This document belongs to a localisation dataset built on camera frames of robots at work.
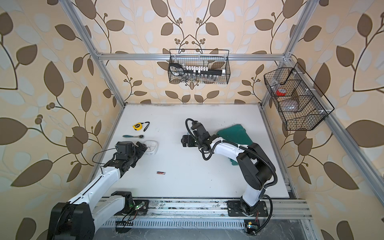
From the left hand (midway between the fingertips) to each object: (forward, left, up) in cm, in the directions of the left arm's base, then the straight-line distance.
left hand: (140, 148), depth 87 cm
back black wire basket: (+46, -42, +26) cm, 67 cm away
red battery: (-12, -13, -7) cm, 19 cm away
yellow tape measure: (+20, +9, -6) cm, 23 cm away
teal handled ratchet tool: (+13, +5, -7) cm, 15 cm away
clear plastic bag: (+10, -81, +27) cm, 86 cm away
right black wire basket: (+12, -85, +27) cm, 90 cm away
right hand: (+6, -28, 0) cm, 29 cm away
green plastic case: (+15, -60, -6) cm, 62 cm away
